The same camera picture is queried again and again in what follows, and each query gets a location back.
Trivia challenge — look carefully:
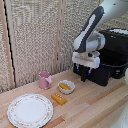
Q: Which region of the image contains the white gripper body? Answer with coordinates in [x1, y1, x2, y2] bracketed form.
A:
[71, 50, 101, 70]

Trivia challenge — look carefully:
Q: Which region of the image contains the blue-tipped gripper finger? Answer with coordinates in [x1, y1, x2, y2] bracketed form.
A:
[76, 64, 81, 73]
[87, 67, 92, 76]

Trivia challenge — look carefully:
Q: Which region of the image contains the black air fryer drawer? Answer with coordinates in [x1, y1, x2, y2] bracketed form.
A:
[73, 58, 128, 87]

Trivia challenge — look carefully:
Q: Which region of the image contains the yellow food piece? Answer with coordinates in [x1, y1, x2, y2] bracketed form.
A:
[59, 82, 73, 91]

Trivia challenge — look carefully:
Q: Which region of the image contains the white small bowl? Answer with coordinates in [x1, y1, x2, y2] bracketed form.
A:
[57, 79, 76, 95]

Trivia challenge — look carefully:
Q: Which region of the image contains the pink plastic cup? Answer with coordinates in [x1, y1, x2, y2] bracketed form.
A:
[38, 71, 53, 90]

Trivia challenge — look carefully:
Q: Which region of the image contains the yellow rectangular block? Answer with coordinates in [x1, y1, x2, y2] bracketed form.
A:
[50, 92, 68, 106]

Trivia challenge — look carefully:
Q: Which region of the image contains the white floral rimmed plate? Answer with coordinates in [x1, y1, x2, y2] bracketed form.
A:
[6, 93, 54, 128]

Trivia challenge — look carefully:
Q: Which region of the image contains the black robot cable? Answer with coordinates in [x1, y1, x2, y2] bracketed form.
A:
[99, 60, 128, 69]

